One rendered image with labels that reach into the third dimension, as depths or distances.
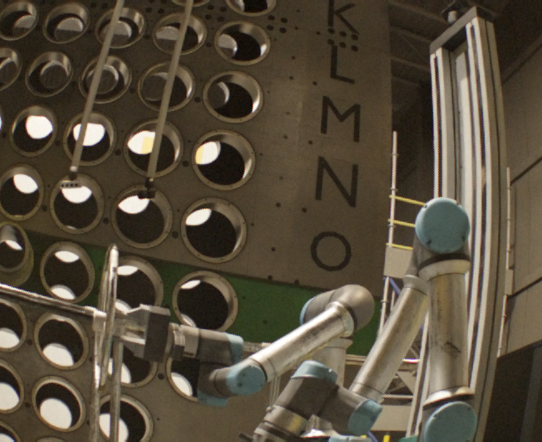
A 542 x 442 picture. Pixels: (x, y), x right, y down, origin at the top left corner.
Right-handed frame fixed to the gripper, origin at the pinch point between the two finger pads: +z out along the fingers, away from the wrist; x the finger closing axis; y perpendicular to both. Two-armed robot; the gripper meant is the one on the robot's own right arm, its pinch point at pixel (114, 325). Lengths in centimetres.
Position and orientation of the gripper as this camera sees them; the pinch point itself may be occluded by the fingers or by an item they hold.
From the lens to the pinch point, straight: 236.0
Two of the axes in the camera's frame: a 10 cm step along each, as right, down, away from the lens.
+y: -1.6, -2.5, 9.6
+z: -9.6, -1.8, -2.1
